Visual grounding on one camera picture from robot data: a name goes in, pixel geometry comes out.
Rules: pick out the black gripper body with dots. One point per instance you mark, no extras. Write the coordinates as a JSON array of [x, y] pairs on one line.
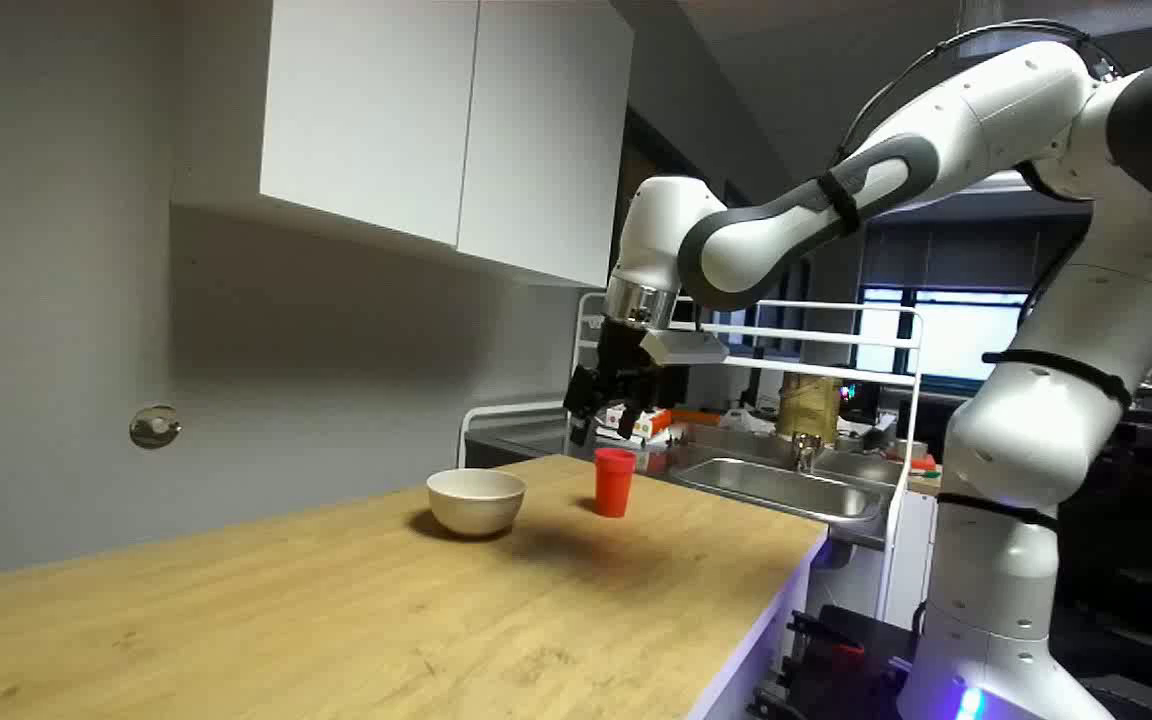
[[623, 369]]

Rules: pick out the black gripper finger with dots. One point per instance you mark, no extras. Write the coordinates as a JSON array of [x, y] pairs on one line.
[[582, 416], [634, 423]]

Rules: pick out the orange plastic cup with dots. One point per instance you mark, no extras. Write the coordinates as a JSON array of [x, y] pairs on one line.
[[615, 483]]

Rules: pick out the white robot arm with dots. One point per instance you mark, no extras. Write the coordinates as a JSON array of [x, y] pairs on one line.
[[1024, 441]]

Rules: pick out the white ceramic bowl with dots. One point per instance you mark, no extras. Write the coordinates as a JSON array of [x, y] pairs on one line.
[[472, 503]]

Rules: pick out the yellow sponge on faucet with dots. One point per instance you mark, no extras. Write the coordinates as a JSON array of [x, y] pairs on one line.
[[810, 406]]

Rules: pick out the stainless steel sink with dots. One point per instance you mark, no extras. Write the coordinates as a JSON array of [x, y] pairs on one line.
[[802, 494]]

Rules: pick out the white wire dish rack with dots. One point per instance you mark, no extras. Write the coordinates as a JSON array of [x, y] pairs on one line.
[[760, 346]]

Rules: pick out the white wall cabinet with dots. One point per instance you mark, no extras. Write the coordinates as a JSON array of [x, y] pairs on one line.
[[478, 131]]

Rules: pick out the round metal wall fitting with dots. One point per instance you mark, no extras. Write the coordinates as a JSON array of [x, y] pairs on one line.
[[153, 424]]

